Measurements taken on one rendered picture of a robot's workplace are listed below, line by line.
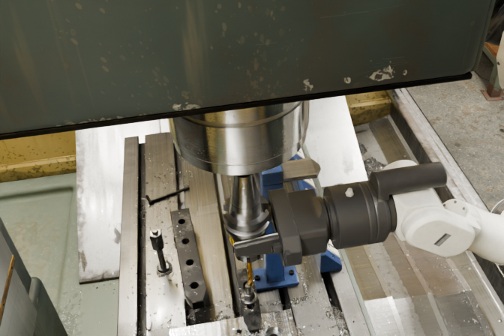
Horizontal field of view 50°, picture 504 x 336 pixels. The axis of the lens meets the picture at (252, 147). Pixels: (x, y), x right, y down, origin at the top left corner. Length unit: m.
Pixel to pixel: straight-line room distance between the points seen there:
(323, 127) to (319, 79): 1.32
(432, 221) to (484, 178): 2.16
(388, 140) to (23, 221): 1.26
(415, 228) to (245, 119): 0.32
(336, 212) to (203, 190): 0.72
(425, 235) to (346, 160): 1.00
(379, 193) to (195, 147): 0.28
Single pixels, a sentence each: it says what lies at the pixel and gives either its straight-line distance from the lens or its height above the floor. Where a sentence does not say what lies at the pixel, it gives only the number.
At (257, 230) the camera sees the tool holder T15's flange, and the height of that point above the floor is 1.34.
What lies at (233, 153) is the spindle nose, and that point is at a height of 1.52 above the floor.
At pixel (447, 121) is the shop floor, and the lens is 3.21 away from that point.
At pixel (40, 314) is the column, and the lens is 1.35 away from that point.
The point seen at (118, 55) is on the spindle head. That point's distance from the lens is 0.43.
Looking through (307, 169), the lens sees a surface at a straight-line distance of 0.98.
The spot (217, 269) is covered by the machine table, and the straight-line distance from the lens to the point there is 1.24.
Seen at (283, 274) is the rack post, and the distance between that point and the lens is 1.19.
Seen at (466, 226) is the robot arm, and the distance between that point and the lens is 0.79.
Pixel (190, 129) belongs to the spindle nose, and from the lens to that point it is 0.55.
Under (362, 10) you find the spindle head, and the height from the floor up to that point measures 1.69.
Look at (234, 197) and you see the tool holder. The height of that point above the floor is 1.39.
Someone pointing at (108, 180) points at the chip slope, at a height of 0.75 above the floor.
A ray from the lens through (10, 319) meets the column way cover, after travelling 1.13.
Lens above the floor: 1.88
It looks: 40 degrees down
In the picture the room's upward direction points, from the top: 3 degrees counter-clockwise
